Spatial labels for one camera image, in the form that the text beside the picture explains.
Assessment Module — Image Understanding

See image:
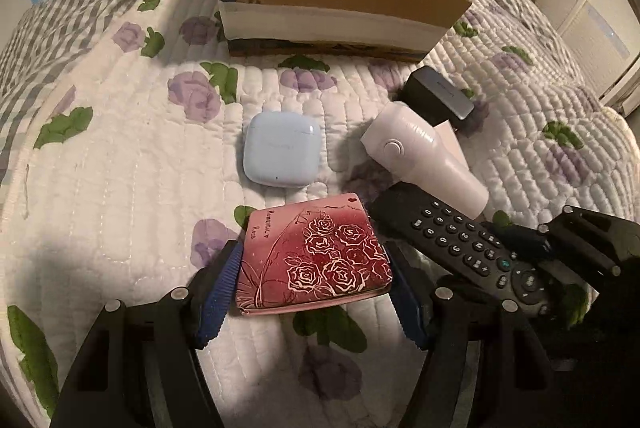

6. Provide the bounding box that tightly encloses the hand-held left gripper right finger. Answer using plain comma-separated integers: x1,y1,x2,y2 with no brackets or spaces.
385,240,557,428

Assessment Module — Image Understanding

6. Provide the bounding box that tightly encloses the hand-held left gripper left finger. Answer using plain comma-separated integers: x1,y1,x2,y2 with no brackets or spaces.
50,239,244,428

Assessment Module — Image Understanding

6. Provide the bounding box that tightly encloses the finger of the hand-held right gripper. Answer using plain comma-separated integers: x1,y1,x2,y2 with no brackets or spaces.
492,205,637,291

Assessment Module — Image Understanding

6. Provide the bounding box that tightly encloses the black remote control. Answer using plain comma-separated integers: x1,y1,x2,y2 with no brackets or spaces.
369,187,557,318

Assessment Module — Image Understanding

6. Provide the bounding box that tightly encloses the red rose-print case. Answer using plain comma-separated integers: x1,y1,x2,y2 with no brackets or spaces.
235,193,393,318

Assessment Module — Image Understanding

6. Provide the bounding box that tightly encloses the white floral quilt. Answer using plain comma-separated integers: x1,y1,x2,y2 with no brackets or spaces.
0,0,640,428

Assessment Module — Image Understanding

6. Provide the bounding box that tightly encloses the white handheld electric device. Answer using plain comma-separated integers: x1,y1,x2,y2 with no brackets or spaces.
361,102,490,219

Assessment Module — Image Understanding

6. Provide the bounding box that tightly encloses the light blue earbud case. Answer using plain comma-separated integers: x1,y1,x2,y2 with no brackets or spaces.
243,112,321,187

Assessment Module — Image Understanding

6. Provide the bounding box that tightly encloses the dark grey small box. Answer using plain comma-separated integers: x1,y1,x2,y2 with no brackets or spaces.
401,66,475,135

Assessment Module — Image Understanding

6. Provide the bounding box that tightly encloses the white cabinet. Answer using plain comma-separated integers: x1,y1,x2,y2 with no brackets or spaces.
552,0,640,114

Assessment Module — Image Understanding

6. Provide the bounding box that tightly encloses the grey checked blanket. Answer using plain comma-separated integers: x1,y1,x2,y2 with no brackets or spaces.
0,0,227,159

